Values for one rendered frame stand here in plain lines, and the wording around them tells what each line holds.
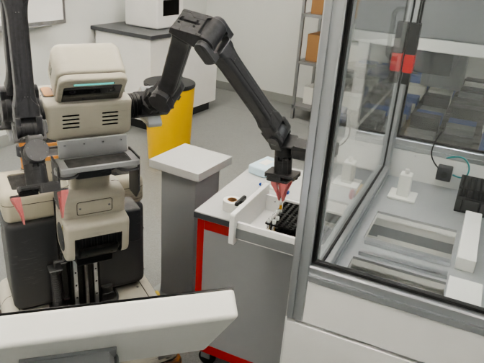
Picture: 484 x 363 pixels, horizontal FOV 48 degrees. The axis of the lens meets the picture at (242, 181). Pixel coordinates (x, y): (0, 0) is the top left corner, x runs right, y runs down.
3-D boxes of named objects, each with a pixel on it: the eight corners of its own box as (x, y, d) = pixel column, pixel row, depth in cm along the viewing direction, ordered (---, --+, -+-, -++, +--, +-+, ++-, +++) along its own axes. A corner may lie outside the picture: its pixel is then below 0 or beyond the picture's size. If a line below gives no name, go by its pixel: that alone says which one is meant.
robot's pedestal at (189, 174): (146, 294, 279) (145, 158, 248) (181, 269, 303) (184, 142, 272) (194, 316, 265) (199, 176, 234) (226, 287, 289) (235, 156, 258)
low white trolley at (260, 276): (189, 364, 235) (194, 210, 204) (247, 292, 287) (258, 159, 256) (315, 416, 214) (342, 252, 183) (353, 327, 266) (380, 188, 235)
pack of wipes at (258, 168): (264, 178, 236) (265, 169, 234) (247, 173, 241) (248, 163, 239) (283, 169, 247) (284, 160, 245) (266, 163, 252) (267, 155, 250)
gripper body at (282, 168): (293, 183, 168) (294, 160, 165) (263, 177, 172) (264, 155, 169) (300, 176, 173) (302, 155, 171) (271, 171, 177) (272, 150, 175)
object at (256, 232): (235, 239, 172) (236, 222, 170) (266, 208, 194) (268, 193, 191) (358, 276, 158) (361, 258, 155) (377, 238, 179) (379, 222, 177)
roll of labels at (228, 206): (238, 204, 211) (239, 195, 210) (242, 212, 205) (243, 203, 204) (221, 204, 210) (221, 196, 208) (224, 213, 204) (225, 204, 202)
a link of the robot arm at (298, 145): (277, 116, 165) (266, 137, 161) (312, 122, 159) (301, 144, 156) (287, 140, 174) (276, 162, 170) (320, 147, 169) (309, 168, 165)
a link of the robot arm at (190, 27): (185, -7, 139) (166, 20, 134) (231, 21, 139) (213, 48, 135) (162, 82, 179) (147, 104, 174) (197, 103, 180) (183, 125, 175)
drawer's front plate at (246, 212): (227, 244, 172) (230, 213, 168) (263, 209, 196) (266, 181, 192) (232, 245, 171) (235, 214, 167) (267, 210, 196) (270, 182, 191)
